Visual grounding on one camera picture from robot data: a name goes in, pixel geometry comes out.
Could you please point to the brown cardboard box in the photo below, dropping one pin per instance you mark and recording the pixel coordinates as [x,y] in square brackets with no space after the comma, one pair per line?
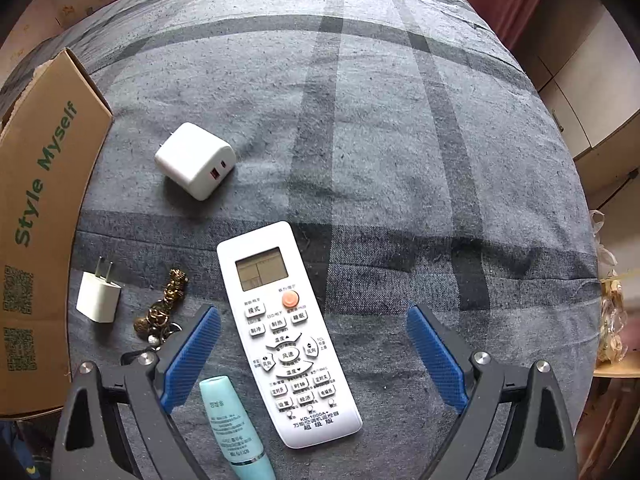
[45,210]

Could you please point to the clear plastic snack bag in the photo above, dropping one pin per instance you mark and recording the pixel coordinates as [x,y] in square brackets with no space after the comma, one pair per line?
[612,310]

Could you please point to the white remote control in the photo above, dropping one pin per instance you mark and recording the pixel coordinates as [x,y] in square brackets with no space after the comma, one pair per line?
[300,385]

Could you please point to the dark blue patterned cloth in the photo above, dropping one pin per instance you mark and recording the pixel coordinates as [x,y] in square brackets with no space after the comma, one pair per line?
[20,450]

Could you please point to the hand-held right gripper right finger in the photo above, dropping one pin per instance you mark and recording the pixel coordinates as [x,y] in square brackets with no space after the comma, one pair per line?
[435,355]

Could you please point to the wooden shelf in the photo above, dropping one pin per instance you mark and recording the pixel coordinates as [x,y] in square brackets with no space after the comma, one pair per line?
[617,370]

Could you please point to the beige wardrobe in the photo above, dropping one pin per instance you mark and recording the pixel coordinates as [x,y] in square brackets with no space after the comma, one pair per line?
[590,85]

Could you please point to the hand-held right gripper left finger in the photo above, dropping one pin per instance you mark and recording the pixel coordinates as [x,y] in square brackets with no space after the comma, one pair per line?
[192,355]

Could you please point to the small white charger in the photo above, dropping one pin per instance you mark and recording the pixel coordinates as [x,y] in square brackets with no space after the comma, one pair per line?
[98,300]

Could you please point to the teal cosmetic tube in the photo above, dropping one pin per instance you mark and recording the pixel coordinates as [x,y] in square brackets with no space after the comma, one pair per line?
[230,430]

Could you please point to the large white charger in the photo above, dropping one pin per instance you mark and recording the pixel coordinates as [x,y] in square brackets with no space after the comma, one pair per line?
[195,160]

